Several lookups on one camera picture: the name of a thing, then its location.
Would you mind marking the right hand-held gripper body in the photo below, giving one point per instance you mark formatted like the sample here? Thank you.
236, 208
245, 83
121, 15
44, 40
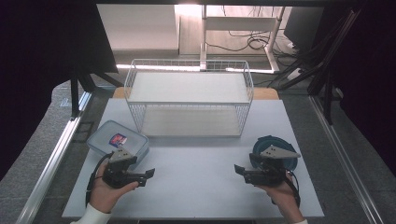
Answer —
271, 175

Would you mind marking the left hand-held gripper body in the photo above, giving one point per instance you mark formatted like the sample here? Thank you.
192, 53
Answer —
120, 174

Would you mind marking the dark blue round food container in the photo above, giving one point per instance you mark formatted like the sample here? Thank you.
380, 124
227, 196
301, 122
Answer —
270, 140

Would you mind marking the clear rectangular food container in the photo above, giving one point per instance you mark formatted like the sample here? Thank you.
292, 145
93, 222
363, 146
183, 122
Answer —
102, 137

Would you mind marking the person's left hand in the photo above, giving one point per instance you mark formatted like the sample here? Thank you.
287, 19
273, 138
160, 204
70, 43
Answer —
104, 196

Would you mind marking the person's right hand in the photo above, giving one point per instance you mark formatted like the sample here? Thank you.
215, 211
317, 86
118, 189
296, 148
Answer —
286, 199

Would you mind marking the black tripod stand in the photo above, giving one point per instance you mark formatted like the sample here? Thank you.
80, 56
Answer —
74, 93

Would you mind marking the black metal stand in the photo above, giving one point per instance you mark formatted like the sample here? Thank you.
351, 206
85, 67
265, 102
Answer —
327, 93

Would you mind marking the dark curtain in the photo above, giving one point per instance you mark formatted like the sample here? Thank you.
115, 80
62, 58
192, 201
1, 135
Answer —
37, 62
370, 77

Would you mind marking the white cabinet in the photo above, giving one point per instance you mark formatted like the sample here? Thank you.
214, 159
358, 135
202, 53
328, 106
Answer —
140, 26

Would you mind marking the black monitor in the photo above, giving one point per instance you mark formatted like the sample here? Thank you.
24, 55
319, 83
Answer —
302, 26

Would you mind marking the aluminium rail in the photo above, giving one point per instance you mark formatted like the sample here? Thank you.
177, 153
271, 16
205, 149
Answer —
53, 165
342, 161

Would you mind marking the white desk frame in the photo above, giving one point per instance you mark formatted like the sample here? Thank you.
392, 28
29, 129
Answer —
239, 23

